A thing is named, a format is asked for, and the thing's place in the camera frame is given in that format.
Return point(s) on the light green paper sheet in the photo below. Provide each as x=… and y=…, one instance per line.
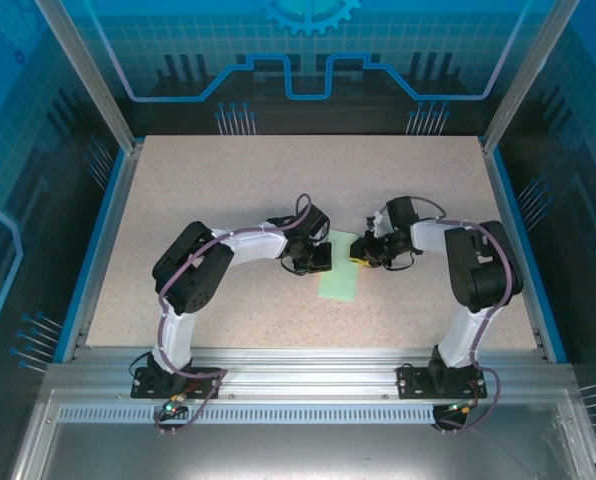
x=339, y=285

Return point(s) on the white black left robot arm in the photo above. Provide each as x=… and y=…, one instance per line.
x=193, y=270

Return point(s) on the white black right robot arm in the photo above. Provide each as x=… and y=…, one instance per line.
x=483, y=270

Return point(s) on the shiny metal sheet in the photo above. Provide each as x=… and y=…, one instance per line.
x=298, y=450

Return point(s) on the blue gear print panel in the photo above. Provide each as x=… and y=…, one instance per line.
x=298, y=50

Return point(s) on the blue circuit print panel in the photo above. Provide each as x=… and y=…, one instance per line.
x=578, y=150
x=18, y=150

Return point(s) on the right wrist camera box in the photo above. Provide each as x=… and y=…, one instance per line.
x=377, y=224

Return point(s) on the aluminium side rail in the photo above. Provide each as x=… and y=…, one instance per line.
x=105, y=250
x=502, y=200

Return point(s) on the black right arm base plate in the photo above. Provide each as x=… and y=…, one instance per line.
x=413, y=382

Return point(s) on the aluminium frame post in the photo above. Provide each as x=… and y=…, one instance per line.
x=95, y=75
x=525, y=75

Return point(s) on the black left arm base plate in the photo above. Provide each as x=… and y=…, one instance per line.
x=148, y=385

